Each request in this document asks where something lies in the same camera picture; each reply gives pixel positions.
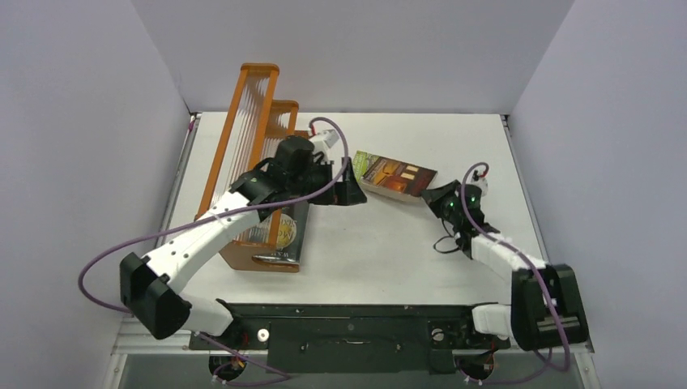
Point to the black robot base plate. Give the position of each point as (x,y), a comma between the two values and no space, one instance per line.
(317,339)

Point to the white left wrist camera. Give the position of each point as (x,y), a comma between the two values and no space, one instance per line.
(324,141)

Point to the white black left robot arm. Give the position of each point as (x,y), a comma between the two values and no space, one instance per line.
(151,286)

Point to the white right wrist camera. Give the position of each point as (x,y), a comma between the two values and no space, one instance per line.
(479,180)

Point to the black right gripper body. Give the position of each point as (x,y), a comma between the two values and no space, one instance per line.
(439,198)

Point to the aluminium rail frame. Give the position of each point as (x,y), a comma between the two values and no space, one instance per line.
(187,361)

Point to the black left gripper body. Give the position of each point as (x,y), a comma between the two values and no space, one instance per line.
(318,177)

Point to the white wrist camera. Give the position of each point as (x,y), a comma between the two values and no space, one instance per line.
(479,180)
(324,141)

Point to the brown cover paperback book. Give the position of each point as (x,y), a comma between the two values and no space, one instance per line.
(398,180)

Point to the orange wooden file rack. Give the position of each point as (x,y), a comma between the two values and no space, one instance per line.
(254,125)

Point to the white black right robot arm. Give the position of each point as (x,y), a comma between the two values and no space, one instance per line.
(545,308)

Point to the dark Moon and Sixpence book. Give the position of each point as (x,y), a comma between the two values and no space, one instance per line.
(289,239)

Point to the green cover paperback book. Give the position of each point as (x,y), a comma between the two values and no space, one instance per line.
(361,163)

